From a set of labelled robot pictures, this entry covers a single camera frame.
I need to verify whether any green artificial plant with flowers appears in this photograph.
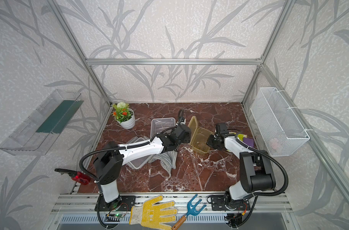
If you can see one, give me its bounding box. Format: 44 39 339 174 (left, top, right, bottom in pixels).
112 102 133 123

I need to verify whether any green yellow cloth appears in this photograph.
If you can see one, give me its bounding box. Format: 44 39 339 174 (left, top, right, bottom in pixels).
234 133 248 141

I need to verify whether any red black spray bottle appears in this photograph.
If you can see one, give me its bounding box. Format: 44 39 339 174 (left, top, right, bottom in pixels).
54 168 91 185

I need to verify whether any white wire mesh basket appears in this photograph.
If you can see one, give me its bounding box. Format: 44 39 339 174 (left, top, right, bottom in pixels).
250 87 310 157

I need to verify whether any pink item in basket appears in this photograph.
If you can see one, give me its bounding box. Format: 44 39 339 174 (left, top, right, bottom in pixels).
269 138 282 151

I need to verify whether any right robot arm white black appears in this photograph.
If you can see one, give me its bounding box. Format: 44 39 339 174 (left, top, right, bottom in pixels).
207 133 289 210

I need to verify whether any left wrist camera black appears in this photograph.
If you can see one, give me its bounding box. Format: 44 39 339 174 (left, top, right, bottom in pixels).
177 109 186 125

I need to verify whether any purple pink toy shovel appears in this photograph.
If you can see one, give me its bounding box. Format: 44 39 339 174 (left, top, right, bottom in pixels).
243 138 255 148

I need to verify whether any teal garden hand fork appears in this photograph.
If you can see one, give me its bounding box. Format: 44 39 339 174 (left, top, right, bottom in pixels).
172 194 207 230

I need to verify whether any grey striped cleaning cloth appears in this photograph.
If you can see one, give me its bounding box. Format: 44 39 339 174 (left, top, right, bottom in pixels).
148 150 177 177

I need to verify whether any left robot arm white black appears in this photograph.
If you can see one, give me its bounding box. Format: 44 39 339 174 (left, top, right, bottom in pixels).
79 124 191 212

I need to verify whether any clear lunch box lid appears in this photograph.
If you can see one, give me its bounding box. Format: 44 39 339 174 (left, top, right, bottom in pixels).
126 136 153 170

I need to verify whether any clear acrylic wall shelf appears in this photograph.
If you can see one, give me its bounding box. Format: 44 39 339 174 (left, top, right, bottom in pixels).
0 90 84 156

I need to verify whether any clear plastic lunch box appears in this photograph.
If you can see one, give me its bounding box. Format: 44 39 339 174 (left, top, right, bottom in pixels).
150 117 176 138

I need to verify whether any yellow work glove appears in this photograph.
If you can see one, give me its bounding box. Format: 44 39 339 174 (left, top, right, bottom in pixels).
129 195 178 230

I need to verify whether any white flower pot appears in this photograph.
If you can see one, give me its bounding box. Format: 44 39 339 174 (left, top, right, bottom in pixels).
116 108 135 129

